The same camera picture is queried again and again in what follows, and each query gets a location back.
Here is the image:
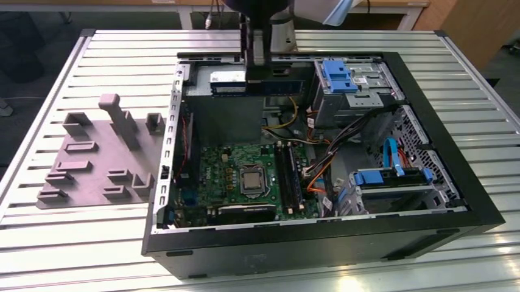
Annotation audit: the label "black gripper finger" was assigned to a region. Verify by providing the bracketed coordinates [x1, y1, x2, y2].
[246, 15, 270, 97]

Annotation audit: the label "black RAM slot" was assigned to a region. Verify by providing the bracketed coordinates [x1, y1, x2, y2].
[274, 141, 296, 215]

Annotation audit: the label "dark installed RAM stick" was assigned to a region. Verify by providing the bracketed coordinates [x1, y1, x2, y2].
[283, 142, 306, 213]

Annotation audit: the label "grey power supply unit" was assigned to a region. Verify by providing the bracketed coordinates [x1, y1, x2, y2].
[181, 64, 267, 147]

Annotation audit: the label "blue plastic drive latch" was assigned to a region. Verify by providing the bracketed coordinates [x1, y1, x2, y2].
[322, 60, 359, 94]

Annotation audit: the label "metal drive cage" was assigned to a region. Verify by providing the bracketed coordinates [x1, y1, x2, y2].
[311, 59, 407, 128]

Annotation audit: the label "silver CPU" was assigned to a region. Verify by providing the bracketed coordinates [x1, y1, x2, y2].
[242, 173, 263, 191]

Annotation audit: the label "green motherboard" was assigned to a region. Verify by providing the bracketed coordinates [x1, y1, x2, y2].
[173, 142, 322, 228]

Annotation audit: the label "blue expansion slot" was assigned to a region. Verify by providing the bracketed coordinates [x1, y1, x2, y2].
[181, 189, 199, 210]

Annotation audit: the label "hard disk in blue carrier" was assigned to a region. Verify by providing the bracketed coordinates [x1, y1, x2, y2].
[351, 168, 434, 188]

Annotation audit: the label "black graphics card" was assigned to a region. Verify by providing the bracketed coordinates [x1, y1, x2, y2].
[206, 203, 276, 226]

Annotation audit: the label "grey parts rack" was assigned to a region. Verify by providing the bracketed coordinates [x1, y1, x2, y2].
[34, 93, 168, 210]

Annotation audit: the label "metal disk bay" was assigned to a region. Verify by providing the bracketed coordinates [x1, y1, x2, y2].
[334, 170, 452, 217]

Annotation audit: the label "wooden cabinet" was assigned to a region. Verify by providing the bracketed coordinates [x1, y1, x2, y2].
[413, 0, 520, 71]

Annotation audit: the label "black PC case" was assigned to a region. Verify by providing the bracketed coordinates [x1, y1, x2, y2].
[140, 50, 506, 279]

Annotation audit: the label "black office chair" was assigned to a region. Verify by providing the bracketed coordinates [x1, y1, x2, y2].
[0, 10, 46, 83]

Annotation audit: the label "yellow and black wires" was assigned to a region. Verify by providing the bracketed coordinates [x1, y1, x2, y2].
[262, 96, 330, 144]

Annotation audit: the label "black cable white plug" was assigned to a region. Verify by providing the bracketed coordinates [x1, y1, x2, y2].
[204, 0, 216, 30]

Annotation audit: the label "black flat cable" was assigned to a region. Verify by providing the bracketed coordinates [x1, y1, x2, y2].
[325, 111, 391, 159]

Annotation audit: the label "orange red yellow wires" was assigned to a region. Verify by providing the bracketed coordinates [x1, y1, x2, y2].
[306, 169, 326, 194]

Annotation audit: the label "blue flat wire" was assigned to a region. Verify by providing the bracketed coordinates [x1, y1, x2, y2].
[382, 137, 406, 177]

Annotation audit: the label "red flat wire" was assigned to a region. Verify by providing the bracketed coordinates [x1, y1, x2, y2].
[398, 148, 415, 169]

